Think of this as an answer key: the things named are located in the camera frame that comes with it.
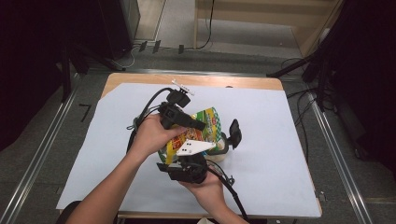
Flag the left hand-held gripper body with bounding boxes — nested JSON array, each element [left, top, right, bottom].
[[157, 78, 196, 131]]

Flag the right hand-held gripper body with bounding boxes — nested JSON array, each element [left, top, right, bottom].
[[167, 139, 217, 185]]

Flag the yellow refill pouch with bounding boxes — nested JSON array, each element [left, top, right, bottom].
[[158, 106, 224, 165]]

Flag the person's right hand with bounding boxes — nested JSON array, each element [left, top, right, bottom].
[[178, 172, 232, 216]]

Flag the person's left hand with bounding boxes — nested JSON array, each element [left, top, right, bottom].
[[128, 113, 189, 161]]

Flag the wooden table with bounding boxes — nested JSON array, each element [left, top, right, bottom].
[[101, 72, 323, 218]]

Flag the white paper sheet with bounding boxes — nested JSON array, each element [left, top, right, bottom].
[[55, 83, 322, 218]]

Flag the black cabinet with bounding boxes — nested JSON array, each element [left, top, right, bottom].
[[96, 0, 141, 62]]

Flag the black tripod stand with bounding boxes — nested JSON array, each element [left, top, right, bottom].
[[265, 27, 334, 113], [59, 43, 120, 104]]

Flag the dark curtain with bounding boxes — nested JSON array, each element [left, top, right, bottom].
[[320, 0, 396, 175], [0, 0, 104, 153]]

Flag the white floor cable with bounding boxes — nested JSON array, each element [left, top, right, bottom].
[[113, 45, 141, 69]]

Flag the thin black hanging cable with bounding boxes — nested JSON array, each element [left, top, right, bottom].
[[183, 0, 217, 50]]

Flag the black floor cables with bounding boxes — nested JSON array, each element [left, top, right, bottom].
[[280, 57, 321, 164]]

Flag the metal floor rail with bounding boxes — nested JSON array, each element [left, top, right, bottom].
[[0, 73, 87, 224], [306, 90, 375, 224]]

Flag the light wooden frame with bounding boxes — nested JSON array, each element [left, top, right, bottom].
[[192, 0, 345, 59]]

